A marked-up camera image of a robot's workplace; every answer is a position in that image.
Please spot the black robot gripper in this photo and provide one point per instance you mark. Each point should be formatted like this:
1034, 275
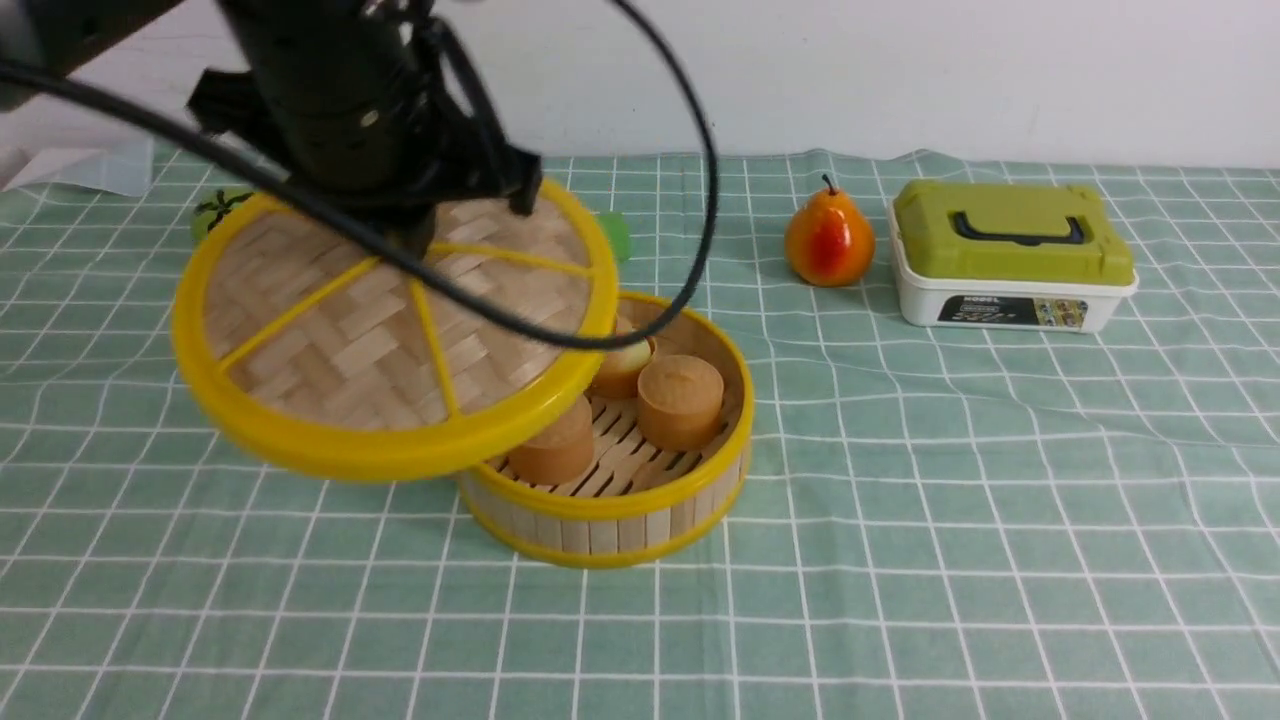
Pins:
375, 104

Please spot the yellow bamboo steamer lid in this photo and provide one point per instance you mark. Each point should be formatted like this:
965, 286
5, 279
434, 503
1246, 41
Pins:
321, 359

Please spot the white box with green lid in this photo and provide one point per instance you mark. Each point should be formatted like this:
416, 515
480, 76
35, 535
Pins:
1032, 257

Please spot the green foam cube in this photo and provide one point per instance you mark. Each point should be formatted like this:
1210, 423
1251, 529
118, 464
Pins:
615, 227

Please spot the brown cake with white top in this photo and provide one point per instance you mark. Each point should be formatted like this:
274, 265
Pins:
617, 376

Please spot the green striped toy melon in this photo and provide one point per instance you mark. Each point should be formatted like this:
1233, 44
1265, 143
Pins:
213, 208

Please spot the brown cylindrical steamed cake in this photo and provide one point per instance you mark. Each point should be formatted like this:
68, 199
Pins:
679, 402
559, 453

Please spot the orange toy pear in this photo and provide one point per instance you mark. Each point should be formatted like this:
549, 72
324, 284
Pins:
829, 242

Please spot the green checkered tablecloth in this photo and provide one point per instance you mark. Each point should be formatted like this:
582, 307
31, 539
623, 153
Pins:
939, 523

